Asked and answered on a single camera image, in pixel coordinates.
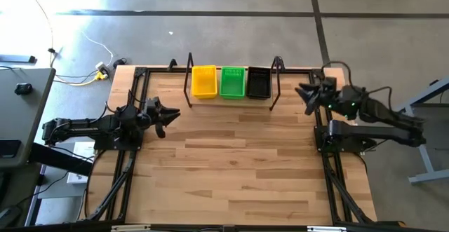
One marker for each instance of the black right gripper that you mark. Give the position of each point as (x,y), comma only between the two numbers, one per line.
(326,99)

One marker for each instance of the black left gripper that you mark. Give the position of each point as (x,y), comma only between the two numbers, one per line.
(153,117)

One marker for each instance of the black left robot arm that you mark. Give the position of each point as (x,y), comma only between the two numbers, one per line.
(84,130)

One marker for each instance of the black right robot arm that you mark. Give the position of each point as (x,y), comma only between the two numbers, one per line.
(372,134)

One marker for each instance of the white power strip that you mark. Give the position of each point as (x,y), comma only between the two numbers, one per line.
(101,66)

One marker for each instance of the white box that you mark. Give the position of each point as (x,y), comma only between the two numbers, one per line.
(84,149)

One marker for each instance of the black support beam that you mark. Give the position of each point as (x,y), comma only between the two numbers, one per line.
(59,160)

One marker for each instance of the grey metal table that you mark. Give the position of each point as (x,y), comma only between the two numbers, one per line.
(428,162)

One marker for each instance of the grey desk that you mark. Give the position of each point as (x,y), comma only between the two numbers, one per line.
(24,120)

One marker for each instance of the black computer mouse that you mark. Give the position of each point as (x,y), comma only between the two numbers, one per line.
(23,89)

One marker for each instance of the grey flat bar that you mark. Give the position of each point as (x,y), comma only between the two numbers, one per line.
(17,59)

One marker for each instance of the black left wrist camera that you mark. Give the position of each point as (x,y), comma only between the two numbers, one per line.
(156,103)

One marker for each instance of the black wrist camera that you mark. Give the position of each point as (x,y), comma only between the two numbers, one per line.
(329,83)
(156,103)

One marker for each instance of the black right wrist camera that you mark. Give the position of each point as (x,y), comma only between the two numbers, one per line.
(329,83)

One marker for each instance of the black aluminium rig frame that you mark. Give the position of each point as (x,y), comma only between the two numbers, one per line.
(158,70)

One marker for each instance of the wooden shelf black metal frame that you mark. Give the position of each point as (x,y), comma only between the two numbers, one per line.
(231,103)

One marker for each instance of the silver metal bracket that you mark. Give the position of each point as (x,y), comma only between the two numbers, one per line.
(131,228)
(328,229)

